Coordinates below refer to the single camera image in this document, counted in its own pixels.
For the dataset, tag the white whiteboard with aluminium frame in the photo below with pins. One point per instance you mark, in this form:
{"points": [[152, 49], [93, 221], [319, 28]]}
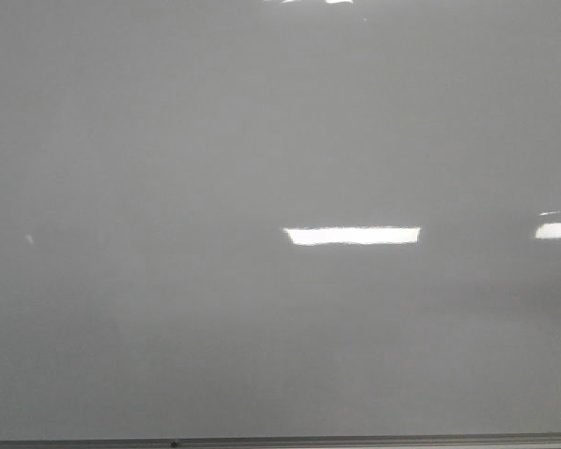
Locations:
{"points": [[267, 218]]}

